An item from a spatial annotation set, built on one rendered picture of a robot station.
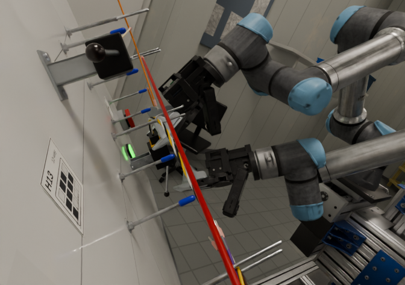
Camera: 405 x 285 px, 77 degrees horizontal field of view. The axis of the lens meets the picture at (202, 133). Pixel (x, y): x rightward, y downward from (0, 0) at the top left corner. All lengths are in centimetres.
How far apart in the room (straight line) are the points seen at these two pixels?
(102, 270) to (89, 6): 226
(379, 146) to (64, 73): 71
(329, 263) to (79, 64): 111
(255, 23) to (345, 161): 42
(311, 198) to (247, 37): 39
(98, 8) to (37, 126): 222
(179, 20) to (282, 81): 188
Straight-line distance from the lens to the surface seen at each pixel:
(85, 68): 26
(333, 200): 101
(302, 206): 66
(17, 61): 21
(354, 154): 78
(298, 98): 55
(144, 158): 59
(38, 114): 20
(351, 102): 106
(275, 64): 61
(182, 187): 63
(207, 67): 55
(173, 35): 239
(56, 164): 19
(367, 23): 88
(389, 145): 79
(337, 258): 118
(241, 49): 56
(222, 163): 61
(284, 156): 61
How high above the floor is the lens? 140
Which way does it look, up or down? 18 degrees down
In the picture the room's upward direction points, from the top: 25 degrees clockwise
